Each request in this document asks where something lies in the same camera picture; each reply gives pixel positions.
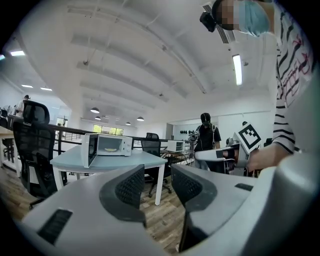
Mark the blue face mask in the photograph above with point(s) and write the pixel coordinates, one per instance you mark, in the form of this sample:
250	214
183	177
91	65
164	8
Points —
252	17

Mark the black mesh office chair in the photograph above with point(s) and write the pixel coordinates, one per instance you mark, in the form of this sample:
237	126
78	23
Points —
151	145
32	140

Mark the white toaster oven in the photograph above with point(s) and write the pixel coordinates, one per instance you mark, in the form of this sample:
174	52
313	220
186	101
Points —
175	145

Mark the ceiling panel light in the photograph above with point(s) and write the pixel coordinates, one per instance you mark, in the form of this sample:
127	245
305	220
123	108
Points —
17	53
46	88
27	86

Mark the black head camera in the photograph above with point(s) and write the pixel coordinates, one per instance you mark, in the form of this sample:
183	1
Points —
207	21

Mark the white table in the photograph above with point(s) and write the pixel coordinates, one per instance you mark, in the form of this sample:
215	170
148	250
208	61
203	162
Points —
117	161

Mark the wooden desk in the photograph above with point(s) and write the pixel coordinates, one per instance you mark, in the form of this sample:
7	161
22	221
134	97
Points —
5	131

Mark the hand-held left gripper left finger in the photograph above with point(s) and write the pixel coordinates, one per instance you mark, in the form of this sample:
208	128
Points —
82	200

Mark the window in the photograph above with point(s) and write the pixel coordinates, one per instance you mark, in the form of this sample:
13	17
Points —
107	130

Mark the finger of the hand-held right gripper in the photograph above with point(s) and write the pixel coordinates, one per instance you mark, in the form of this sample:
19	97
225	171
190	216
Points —
207	155

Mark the white microwave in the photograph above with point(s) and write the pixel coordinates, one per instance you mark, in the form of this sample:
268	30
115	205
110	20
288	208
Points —
125	146

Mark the brown wooden table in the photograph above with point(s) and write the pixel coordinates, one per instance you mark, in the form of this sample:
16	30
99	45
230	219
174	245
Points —
175	153

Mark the person's striped shirt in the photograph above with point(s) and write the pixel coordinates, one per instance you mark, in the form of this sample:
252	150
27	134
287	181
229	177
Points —
287	62

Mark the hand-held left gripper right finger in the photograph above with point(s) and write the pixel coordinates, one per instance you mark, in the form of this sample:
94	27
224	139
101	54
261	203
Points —
220	197

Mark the black railing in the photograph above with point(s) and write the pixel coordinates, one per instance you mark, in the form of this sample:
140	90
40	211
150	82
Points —
72	130

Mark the person's right forearm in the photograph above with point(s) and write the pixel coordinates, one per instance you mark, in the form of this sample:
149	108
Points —
267	157

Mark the long ceiling light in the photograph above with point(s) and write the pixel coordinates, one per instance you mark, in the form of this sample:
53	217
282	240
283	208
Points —
237	70

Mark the white plate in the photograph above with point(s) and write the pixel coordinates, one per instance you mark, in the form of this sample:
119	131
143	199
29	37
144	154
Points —
116	150

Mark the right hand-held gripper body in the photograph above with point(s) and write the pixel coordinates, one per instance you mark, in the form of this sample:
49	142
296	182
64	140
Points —
248	136

